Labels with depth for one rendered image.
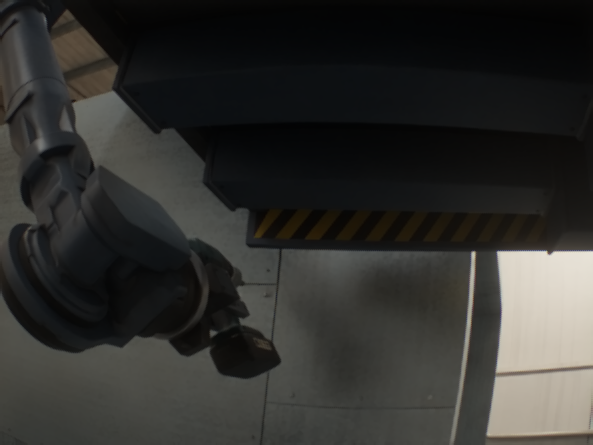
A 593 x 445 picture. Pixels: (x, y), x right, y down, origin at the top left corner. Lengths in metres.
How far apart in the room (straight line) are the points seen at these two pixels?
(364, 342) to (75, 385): 0.78
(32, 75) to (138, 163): 0.68
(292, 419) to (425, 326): 0.32
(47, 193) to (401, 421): 0.76
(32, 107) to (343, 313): 0.71
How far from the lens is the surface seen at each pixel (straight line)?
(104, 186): 0.61
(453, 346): 1.09
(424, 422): 1.09
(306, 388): 1.16
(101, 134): 1.66
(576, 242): 0.68
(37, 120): 0.82
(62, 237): 0.65
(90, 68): 11.36
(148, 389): 1.34
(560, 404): 9.61
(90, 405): 1.47
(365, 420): 1.12
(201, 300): 0.77
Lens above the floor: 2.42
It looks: 17 degrees up
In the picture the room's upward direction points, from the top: 6 degrees clockwise
